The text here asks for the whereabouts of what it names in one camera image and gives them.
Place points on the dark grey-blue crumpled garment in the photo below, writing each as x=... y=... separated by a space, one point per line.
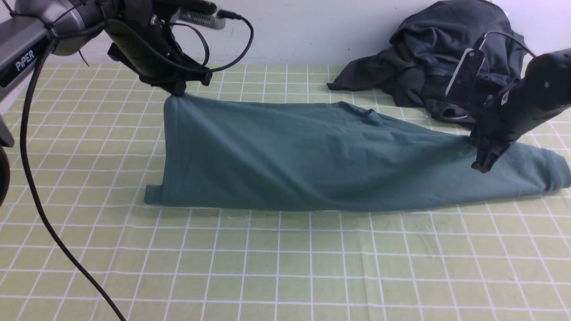
x=439 y=35

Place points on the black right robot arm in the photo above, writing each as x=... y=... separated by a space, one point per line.
x=543 y=93

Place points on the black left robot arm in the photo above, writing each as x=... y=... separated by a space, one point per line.
x=36 y=27

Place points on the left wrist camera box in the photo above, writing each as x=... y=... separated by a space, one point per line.
x=201 y=12

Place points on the dark brown crumpled garment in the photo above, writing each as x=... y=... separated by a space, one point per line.
x=398 y=73

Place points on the green long sleeve shirt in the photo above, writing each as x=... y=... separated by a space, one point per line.
x=330 y=156

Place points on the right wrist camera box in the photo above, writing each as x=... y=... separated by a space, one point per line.
x=465 y=76

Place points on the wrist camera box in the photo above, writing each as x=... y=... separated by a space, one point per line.
x=201 y=12
x=465 y=76

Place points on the green checkered tablecloth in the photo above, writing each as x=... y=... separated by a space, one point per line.
x=95 y=141

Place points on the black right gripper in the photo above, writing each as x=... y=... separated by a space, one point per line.
x=501 y=121

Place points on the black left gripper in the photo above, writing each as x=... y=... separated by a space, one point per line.
x=143 y=40

